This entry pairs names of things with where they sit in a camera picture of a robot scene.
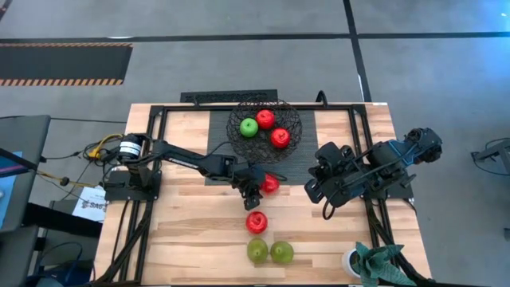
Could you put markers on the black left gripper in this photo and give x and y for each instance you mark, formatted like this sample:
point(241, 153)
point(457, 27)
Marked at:
point(251, 179)

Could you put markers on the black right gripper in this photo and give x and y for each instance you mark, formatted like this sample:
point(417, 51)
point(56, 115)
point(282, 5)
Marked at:
point(336, 171)

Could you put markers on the red apple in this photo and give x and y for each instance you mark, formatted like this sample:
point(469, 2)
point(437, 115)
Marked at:
point(280, 138)
point(256, 222)
point(271, 184)
point(265, 119)

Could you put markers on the green apple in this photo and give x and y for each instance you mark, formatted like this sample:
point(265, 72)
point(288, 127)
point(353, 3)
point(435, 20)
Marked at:
point(249, 128)
point(282, 252)
point(257, 251)

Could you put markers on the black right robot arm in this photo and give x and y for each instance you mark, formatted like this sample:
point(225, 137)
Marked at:
point(422, 143)

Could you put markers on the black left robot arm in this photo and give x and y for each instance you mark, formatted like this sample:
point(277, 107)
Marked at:
point(187, 159)

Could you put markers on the white plant pot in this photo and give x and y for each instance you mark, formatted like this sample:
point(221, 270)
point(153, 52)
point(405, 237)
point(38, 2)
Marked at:
point(348, 263)

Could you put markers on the dark grey mesh mat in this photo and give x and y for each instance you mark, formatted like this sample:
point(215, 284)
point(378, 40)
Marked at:
point(217, 127)

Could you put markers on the green leafy plant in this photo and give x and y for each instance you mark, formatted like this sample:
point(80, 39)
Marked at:
point(378, 265)

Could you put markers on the grey metal stand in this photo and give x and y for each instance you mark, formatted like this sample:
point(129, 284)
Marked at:
point(494, 153)

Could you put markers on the white printed paper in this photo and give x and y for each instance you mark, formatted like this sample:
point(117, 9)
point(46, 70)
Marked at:
point(89, 205)

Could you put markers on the black hazard-striped floor mat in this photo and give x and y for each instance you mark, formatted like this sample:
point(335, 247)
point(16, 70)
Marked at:
point(60, 64)

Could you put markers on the blue panel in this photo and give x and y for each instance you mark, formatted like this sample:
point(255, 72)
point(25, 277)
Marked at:
point(8, 191)

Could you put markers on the black aluminium table frame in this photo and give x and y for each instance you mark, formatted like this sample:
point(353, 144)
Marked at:
point(338, 107)

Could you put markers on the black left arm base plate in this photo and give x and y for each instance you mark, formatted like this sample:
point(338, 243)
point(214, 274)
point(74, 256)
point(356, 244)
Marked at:
point(119, 193)

